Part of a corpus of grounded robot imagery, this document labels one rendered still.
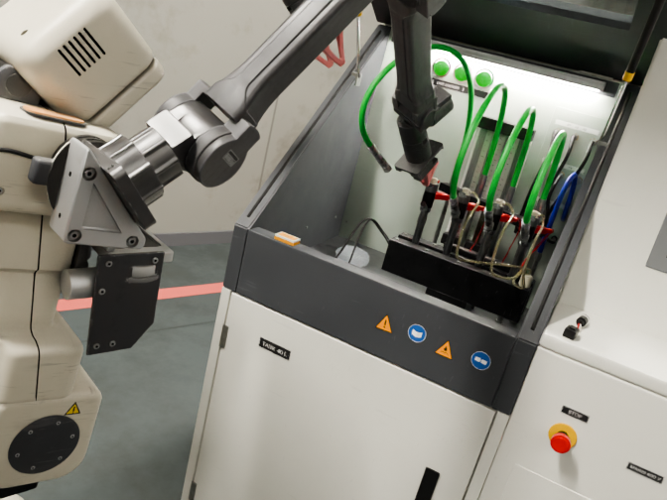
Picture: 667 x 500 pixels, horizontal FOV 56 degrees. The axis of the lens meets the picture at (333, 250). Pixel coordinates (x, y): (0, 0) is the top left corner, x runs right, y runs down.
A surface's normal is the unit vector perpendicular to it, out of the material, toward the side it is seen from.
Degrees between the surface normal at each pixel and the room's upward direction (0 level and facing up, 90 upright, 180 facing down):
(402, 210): 90
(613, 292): 76
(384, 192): 90
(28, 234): 90
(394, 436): 90
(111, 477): 0
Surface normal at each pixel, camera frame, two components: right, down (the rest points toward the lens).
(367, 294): -0.44, 0.20
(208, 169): 0.69, 0.66
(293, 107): 0.64, 0.40
